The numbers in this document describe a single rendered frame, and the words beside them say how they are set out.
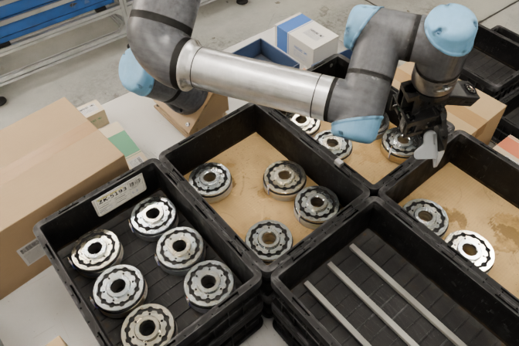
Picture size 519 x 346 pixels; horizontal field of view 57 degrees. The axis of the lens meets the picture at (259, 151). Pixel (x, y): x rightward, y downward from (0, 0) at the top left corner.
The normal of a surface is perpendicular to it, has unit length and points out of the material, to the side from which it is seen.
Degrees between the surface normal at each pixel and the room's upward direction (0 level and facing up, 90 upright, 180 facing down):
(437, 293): 0
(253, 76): 36
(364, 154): 0
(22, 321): 0
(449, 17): 14
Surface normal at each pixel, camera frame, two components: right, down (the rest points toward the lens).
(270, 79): -0.23, -0.13
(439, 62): -0.36, 0.84
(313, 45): -0.03, -0.67
